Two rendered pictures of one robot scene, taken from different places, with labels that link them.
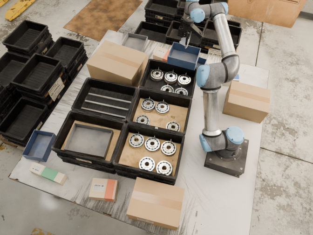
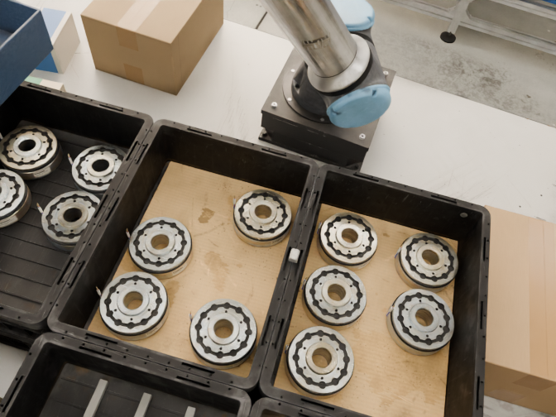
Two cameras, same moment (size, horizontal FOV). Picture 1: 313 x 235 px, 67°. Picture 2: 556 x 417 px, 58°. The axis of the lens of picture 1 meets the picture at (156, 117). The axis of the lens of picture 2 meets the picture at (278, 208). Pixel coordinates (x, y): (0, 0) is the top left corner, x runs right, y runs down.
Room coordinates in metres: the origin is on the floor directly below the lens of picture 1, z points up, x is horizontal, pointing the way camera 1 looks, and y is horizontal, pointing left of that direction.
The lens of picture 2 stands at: (0.80, 0.34, 1.61)
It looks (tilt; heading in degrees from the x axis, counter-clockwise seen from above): 58 degrees down; 265
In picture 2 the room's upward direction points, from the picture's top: 10 degrees clockwise
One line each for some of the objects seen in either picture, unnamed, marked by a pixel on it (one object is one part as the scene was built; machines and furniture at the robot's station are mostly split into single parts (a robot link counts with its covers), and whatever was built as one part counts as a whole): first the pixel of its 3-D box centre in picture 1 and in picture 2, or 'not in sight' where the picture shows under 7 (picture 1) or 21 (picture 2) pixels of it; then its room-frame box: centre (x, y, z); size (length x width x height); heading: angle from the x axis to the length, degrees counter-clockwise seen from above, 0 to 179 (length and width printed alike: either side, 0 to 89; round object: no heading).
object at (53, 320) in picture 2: (160, 110); (198, 237); (0.88, -0.03, 0.92); 0.40 x 0.30 x 0.02; 78
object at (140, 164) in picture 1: (146, 164); (423, 318); (0.51, 0.05, 0.86); 0.10 x 0.10 x 0.01
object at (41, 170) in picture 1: (48, 173); not in sight; (0.47, 0.71, 0.73); 0.24 x 0.06 x 0.06; 71
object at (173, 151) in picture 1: (168, 148); (348, 237); (0.63, -0.09, 0.86); 0.10 x 0.10 x 0.01
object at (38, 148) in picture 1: (40, 145); not in sight; (0.67, 0.82, 0.74); 0.20 x 0.15 x 0.07; 172
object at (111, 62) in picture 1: (119, 67); not in sight; (1.38, 0.33, 0.80); 0.40 x 0.30 x 0.20; 68
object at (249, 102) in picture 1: (246, 101); (159, 19); (1.08, -0.70, 0.78); 0.30 x 0.22 x 0.16; 74
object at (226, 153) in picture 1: (228, 145); (328, 74); (0.67, -0.49, 0.85); 0.15 x 0.15 x 0.10
